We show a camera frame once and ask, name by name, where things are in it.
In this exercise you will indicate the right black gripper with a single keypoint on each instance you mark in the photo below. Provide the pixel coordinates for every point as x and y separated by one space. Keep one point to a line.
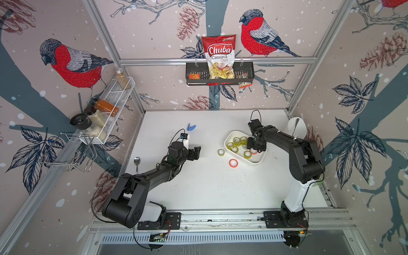
261 147

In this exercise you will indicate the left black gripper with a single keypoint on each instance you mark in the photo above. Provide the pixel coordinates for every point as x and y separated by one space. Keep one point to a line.
196 153

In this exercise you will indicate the red tape roll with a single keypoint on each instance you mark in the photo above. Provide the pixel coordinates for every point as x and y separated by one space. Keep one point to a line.
233 163
254 152

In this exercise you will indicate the clear tape roll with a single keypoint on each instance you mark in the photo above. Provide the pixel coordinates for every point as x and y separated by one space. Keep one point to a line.
221 152

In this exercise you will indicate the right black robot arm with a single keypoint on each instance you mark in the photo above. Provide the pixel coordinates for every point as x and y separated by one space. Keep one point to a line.
304 164

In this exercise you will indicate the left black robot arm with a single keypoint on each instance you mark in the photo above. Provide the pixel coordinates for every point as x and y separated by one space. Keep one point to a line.
126 203

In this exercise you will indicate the white plastic storage box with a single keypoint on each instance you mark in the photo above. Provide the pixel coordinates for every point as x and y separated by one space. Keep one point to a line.
253 161

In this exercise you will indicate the blue tape dispenser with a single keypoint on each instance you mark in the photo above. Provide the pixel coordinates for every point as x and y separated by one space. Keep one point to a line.
191 127

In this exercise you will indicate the white utensil holder cup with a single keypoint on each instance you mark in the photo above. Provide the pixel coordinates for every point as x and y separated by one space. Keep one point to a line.
301 130

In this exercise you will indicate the spoon in holder cup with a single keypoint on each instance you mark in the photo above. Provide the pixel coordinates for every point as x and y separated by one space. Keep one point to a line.
295 126

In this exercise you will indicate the metal spoon on table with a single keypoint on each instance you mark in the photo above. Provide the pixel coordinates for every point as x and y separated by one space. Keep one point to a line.
137 161

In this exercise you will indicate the Chuba cassava chips bag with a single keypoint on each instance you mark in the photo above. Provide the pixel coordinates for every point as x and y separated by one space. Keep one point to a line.
220 55

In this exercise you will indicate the clear jar on rack top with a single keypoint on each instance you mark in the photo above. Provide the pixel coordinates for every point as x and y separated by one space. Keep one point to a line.
122 79

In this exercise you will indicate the orange sauce bottle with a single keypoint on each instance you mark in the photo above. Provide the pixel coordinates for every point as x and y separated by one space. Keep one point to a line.
105 107

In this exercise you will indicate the black lid spice jar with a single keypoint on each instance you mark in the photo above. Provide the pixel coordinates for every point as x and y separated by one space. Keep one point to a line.
83 123

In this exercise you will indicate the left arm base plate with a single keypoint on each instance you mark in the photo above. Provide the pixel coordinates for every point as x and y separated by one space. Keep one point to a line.
168 221

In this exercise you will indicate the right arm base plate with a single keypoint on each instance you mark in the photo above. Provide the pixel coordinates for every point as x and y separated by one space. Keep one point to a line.
285 219

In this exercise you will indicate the black wire wall basket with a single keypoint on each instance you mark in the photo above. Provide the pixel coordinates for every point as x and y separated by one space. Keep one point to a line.
200 74

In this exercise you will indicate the white wire spice rack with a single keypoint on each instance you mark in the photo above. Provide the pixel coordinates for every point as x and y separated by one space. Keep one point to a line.
117 96

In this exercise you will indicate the chrome wire holder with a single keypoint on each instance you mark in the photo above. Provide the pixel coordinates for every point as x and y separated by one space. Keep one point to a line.
78 153

